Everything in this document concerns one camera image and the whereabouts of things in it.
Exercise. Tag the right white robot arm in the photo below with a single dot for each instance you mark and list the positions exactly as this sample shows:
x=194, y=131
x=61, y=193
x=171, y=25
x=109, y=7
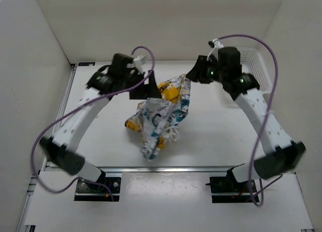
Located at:
x=281, y=152

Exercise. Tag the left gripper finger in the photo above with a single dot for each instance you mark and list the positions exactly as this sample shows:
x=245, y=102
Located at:
x=144, y=92
x=148, y=78

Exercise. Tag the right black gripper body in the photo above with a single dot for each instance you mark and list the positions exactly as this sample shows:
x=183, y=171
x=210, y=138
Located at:
x=214, y=74

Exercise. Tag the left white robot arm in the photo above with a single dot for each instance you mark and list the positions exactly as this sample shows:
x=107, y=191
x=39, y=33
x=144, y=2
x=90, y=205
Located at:
x=60, y=148

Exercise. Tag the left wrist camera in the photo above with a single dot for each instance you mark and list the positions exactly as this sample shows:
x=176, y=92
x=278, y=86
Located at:
x=139, y=61

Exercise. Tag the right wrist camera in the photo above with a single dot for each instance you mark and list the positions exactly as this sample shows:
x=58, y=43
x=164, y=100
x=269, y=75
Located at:
x=214, y=44

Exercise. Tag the white perforated plastic basket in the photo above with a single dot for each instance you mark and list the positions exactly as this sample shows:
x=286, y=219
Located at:
x=253, y=63

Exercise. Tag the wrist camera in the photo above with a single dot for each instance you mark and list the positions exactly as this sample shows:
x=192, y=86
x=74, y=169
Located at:
x=214, y=44
x=139, y=61

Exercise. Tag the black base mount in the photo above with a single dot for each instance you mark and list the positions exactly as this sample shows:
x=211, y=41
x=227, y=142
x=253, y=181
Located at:
x=89, y=192
x=225, y=189

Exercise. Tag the white patterned printed shorts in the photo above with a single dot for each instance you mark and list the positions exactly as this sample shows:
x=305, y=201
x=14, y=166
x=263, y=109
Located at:
x=157, y=120

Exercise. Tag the small black label plate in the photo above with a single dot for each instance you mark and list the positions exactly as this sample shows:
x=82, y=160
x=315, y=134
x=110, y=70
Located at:
x=86, y=63

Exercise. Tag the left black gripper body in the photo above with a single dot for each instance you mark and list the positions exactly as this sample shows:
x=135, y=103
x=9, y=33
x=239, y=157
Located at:
x=131, y=79

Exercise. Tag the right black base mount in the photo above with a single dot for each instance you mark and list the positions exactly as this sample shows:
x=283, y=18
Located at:
x=225, y=189

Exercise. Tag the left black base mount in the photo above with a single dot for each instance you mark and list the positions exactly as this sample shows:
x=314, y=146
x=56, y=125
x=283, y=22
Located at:
x=89, y=192

